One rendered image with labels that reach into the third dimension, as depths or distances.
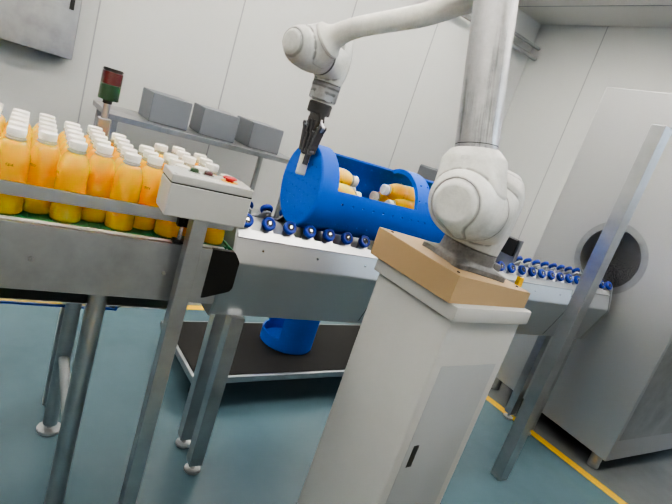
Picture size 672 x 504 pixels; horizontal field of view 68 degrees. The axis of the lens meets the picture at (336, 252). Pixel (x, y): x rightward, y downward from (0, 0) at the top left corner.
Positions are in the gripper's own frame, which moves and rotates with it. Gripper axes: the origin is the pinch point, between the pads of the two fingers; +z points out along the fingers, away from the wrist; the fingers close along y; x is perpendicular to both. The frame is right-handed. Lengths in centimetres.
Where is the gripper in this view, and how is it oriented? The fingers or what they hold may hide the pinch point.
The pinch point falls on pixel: (302, 164)
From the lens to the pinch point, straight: 164.5
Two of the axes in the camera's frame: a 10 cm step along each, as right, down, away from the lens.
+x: 8.3, 1.3, 5.5
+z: -3.1, 9.2, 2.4
